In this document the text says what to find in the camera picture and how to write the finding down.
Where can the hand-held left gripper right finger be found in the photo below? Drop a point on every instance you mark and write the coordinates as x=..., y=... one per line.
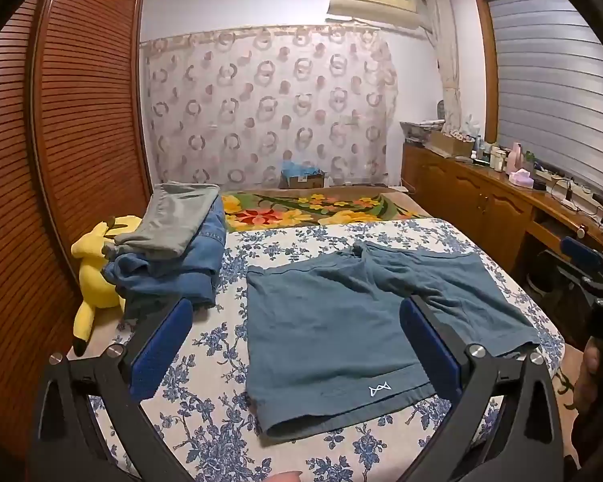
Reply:
x=432, y=356

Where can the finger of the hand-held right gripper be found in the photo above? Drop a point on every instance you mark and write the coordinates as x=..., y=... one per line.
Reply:
x=580, y=253

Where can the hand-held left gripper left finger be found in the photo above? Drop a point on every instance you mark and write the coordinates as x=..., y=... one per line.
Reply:
x=158, y=356

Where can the teal short pants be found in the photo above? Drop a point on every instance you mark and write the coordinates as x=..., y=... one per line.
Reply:
x=321, y=326

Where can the grey pants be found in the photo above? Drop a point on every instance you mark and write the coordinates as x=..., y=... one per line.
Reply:
x=173, y=216

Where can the person's right hand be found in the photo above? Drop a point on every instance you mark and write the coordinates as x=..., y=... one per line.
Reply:
x=590, y=361

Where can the pink tissue pack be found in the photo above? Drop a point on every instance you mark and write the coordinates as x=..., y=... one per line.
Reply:
x=521, y=178

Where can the yellow plush toy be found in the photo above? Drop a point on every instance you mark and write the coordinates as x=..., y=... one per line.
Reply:
x=95, y=281

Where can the blue jeans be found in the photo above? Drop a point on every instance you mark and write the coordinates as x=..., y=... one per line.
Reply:
x=201, y=266

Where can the pink bottle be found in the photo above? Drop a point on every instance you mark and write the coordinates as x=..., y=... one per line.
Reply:
x=515, y=158

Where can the white jar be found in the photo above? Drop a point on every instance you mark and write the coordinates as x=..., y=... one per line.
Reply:
x=497, y=159

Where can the wooden sideboard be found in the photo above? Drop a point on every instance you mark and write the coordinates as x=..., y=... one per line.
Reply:
x=462, y=191

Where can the grey window blind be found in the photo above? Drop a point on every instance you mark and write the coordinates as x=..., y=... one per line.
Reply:
x=558, y=85

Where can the open cardboard box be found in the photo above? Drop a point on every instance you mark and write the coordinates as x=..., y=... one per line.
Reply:
x=447, y=144

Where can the floral blanket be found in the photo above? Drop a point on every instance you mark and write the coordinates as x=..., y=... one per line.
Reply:
x=281, y=213

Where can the patterned storage basket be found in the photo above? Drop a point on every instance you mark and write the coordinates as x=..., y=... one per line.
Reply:
x=422, y=130

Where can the small cardboard box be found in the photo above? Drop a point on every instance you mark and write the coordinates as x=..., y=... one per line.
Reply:
x=304, y=182

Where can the beige tied curtain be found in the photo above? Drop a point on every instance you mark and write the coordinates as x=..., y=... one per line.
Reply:
x=447, y=60

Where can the wooden louvered wardrobe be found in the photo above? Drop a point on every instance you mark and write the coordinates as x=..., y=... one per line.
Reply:
x=75, y=135

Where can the beige air conditioner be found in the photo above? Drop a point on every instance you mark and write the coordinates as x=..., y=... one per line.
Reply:
x=377, y=2

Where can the wooden window frame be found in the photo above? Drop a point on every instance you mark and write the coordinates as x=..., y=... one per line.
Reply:
x=487, y=60

